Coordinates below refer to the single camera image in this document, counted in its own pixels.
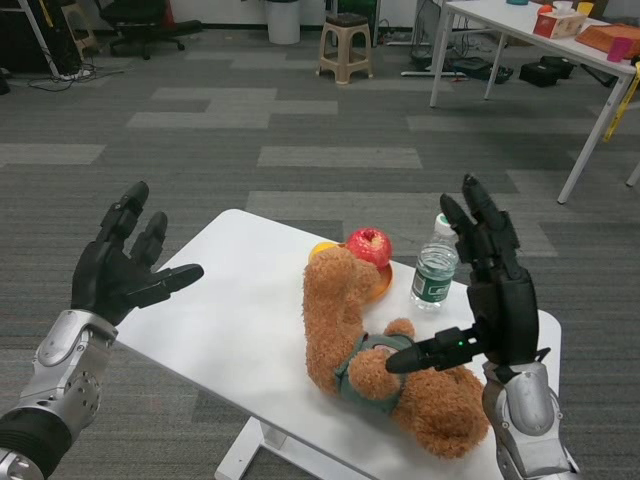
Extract potted plant white pot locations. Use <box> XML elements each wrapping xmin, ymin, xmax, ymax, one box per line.
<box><xmin>265</xmin><ymin>0</ymin><xmax>302</xmax><ymax>46</ymax></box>

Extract white power strip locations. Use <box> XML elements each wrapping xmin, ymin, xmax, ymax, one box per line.
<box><xmin>400</xmin><ymin>70</ymin><xmax>469</xmax><ymax>79</ymax></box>

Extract orange wooden tray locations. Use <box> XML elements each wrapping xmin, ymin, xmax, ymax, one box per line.
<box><xmin>574</xmin><ymin>22</ymin><xmax>640</xmax><ymax>60</ymax></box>

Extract yellow lemon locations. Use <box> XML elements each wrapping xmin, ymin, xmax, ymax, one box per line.
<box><xmin>310</xmin><ymin>240</ymin><xmax>344</xmax><ymax>262</ymax></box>

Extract red apple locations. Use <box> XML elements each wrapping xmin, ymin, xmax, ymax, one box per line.
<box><xmin>346</xmin><ymin>226</ymin><xmax>394</xmax><ymax>267</ymax></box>

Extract black cabinet under desk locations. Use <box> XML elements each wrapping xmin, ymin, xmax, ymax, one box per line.
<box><xmin>0</xmin><ymin>0</ymin><xmax>57</xmax><ymax>77</ymax></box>

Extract small beige stool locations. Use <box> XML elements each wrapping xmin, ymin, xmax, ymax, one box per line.
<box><xmin>59</xmin><ymin>0</ymin><xmax>99</xmax><ymax>62</ymax></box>

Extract orange plate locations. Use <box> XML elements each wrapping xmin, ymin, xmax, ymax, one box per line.
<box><xmin>344</xmin><ymin>241</ymin><xmax>396</xmax><ymax>302</ymax></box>

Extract black floor cables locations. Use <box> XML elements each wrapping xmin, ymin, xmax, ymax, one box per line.
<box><xmin>26</xmin><ymin>63</ymin><xmax>127</xmax><ymax>95</ymax></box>

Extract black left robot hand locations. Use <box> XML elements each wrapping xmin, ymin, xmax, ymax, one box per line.
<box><xmin>69</xmin><ymin>180</ymin><xmax>206</xmax><ymax>327</ymax></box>

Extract black case on floor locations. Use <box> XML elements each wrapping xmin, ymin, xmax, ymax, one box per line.
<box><xmin>518</xmin><ymin>55</ymin><xmax>574</xmax><ymax>88</ymax></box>

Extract black office chair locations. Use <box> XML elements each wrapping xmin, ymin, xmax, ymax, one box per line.
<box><xmin>98</xmin><ymin>0</ymin><xmax>204</xmax><ymax>62</ymax></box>

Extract large white table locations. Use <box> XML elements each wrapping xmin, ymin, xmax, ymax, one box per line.
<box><xmin>429</xmin><ymin>0</ymin><xmax>640</xmax><ymax>205</ymax></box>

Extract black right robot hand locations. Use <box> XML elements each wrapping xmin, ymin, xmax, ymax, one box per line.
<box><xmin>385</xmin><ymin>172</ymin><xmax>552</xmax><ymax>381</ymax></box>

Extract red yellow tissue box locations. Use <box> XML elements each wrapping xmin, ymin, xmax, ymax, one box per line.
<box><xmin>531</xmin><ymin>10</ymin><xmax>588</xmax><ymax>41</ymax></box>

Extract black device with cables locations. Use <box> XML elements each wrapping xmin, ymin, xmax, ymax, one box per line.
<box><xmin>443</xmin><ymin>56</ymin><xmax>515</xmax><ymax>85</ymax></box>

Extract clear water bottle green label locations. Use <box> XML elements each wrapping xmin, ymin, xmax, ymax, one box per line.
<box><xmin>410</xmin><ymin>212</ymin><xmax>461</xmax><ymax>312</ymax></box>

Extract beige plastic stool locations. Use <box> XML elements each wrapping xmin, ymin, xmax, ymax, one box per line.
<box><xmin>315</xmin><ymin>13</ymin><xmax>376</xmax><ymax>86</ymax></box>

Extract yellow measuring tape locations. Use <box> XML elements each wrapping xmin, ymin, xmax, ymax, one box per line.
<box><xmin>603</xmin><ymin>58</ymin><xmax>640</xmax><ymax>145</ymax></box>

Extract pink cup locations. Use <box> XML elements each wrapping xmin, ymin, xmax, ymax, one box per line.
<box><xmin>608</xmin><ymin>36</ymin><xmax>633</xmax><ymax>63</ymax></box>

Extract brown teddy bear green sweater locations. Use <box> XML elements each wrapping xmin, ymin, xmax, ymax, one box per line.
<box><xmin>301</xmin><ymin>244</ymin><xmax>492</xmax><ymax>461</ymax></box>

